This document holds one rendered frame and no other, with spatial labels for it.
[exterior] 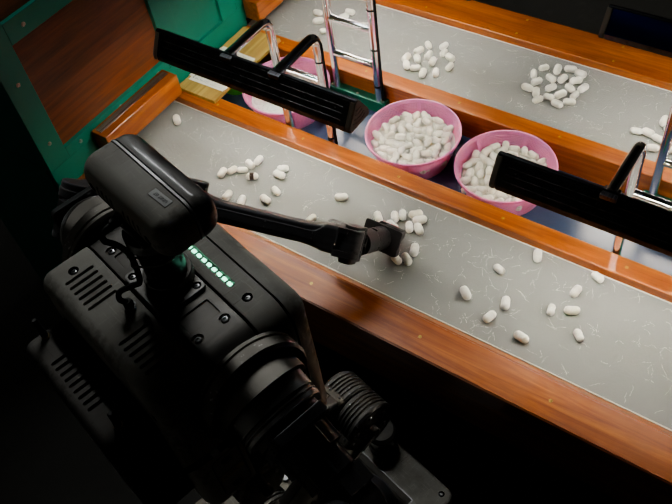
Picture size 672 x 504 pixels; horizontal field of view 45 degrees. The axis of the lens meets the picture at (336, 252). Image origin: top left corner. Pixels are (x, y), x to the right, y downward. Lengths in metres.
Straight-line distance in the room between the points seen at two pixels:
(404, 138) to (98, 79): 0.86
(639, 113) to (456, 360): 0.94
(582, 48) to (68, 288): 1.78
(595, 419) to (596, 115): 0.94
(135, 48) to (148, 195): 1.47
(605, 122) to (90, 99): 1.41
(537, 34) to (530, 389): 1.21
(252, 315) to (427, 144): 1.29
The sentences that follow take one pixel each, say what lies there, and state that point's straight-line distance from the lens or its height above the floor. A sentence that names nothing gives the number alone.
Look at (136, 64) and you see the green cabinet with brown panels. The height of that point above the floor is 0.92.
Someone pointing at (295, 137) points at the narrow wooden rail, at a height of 0.77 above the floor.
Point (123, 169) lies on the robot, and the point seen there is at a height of 1.64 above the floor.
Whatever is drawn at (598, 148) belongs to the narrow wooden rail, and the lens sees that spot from 2.24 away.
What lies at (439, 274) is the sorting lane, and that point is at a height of 0.74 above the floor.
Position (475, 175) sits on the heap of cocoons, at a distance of 2.21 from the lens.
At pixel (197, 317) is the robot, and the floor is 1.45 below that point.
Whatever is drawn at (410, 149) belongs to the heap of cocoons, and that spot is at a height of 0.73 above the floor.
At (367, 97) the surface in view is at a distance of 2.47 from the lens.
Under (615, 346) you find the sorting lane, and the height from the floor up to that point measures 0.74.
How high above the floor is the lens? 2.31
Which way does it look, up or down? 51 degrees down
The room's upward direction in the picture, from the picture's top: 11 degrees counter-clockwise
